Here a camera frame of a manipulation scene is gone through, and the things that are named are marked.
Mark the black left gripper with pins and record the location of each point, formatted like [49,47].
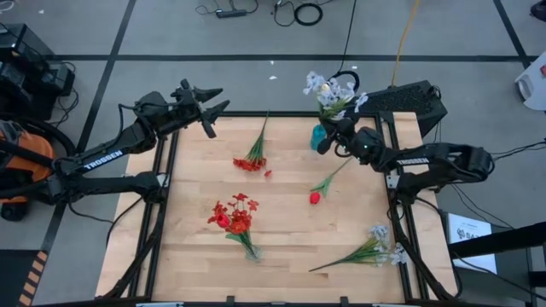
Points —
[187,106]

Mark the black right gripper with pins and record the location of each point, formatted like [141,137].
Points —
[347,135]

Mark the white blossom bunch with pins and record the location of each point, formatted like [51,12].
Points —
[367,253]
[328,97]

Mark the red artificial tulip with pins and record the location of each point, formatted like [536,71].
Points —
[222,220]
[315,198]

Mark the red blossom bunch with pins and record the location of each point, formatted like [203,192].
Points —
[240,197]
[251,164]

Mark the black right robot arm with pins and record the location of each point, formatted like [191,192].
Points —
[448,158]

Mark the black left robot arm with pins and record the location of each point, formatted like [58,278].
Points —
[128,140]

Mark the teal glass vase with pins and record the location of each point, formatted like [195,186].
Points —
[316,136]

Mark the clear ribbed glass vase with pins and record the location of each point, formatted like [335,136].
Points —
[253,253]

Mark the black perforated computer case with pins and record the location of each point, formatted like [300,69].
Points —
[396,104]

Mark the black power strip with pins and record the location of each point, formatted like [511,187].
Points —
[231,13]

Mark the black equipment box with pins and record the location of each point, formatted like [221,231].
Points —
[21,47]
[57,79]

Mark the white printed box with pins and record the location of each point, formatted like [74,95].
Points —
[469,239]

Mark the black metal beam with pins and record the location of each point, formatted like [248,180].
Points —
[499,240]

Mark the white plastic object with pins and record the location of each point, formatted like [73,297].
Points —
[535,85]

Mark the black round object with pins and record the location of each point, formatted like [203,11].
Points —
[539,8]

